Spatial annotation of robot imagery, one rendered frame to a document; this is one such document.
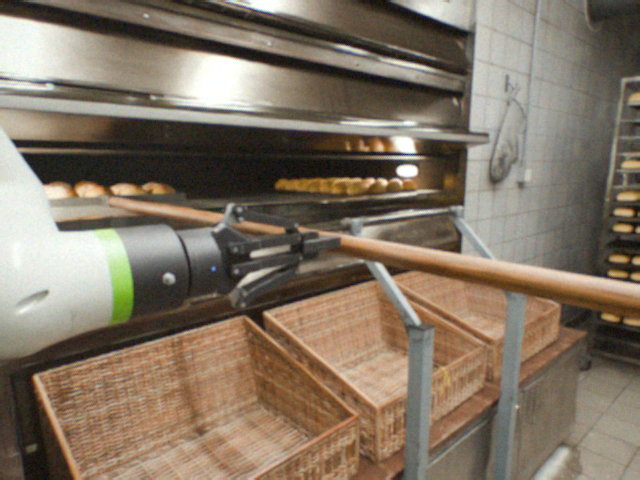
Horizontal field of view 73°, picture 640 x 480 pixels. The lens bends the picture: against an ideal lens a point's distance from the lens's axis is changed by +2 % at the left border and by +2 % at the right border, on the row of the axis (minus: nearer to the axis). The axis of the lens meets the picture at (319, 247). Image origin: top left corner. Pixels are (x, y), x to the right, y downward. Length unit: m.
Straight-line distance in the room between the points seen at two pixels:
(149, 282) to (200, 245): 0.07
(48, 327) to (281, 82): 1.13
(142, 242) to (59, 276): 0.08
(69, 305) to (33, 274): 0.04
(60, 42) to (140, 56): 0.17
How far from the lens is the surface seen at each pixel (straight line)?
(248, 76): 1.35
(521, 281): 0.48
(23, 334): 0.41
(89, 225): 1.15
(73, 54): 1.17
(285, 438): 1.26
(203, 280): 0.46
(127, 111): 1.02
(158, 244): 0.44
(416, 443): 1.11
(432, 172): 2.26
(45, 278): 0.40
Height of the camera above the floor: 1.30
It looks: 11 degrees down
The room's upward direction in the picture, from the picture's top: straight up
